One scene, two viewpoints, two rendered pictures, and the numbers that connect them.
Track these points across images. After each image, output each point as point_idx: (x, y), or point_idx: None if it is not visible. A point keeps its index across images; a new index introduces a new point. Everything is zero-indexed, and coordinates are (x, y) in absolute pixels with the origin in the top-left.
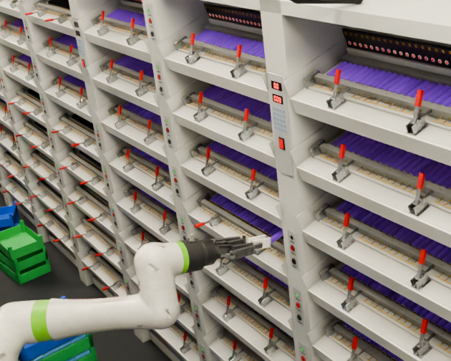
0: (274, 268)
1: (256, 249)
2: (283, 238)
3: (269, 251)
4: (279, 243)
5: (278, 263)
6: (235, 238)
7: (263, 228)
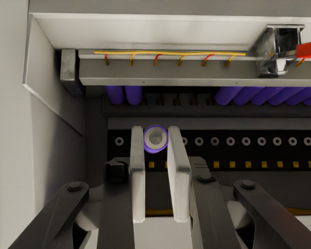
0: (132, 17)
1: (132, 153)
2: (30, 204)
3: (217, 54)
4: (188, 85)
5: (142, 33)
6: (242, 248)
7: (301, 89)
